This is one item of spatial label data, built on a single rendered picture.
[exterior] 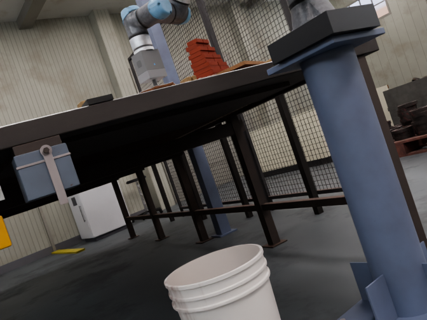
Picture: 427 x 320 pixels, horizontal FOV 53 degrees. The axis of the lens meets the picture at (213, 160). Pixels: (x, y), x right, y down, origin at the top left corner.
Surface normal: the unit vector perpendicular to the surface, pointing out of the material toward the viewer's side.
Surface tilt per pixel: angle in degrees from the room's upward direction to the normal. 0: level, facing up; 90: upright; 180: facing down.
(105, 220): 90
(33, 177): 90
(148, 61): 90
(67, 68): 90
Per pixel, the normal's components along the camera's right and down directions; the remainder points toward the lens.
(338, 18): 0.57, -0.18
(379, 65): -0.76, 0.27
